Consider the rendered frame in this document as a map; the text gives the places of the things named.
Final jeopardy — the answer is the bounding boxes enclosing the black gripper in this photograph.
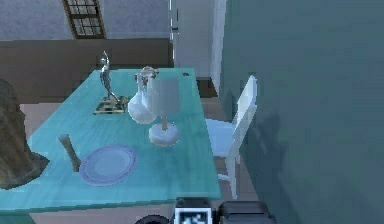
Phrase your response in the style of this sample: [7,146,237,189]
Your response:
[134,214,171,224]

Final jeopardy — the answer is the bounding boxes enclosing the turquoise table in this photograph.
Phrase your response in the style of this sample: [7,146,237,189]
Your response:
[0,68,223,215]

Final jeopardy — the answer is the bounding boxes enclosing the lilac plate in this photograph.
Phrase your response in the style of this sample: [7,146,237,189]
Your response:
[79,144,138,187]

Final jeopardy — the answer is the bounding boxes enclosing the white round vase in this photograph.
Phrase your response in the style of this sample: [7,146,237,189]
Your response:
[127,66,158,125]

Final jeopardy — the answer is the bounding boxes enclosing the white table lamp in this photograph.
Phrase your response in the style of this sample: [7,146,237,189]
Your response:
[146,75,182,148]

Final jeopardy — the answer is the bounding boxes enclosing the white chair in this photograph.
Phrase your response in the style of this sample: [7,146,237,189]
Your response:
[204,75,258,201]

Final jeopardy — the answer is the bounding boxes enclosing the silver figure statue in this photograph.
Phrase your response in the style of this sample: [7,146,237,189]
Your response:
[92,50,130,116]

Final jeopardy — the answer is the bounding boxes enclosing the brown bust sculpture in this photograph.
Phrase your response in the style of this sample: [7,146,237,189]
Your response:
[0,78,51,191]

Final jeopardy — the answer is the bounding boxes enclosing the white room door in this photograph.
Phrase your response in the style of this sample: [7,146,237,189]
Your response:
[169,0,218,79]

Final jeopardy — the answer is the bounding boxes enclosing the brown framed window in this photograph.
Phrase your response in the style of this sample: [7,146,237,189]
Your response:
[61,0,107,40]

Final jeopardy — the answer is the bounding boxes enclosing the black door handle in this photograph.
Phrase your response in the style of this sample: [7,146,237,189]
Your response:
[171,9,180,43]

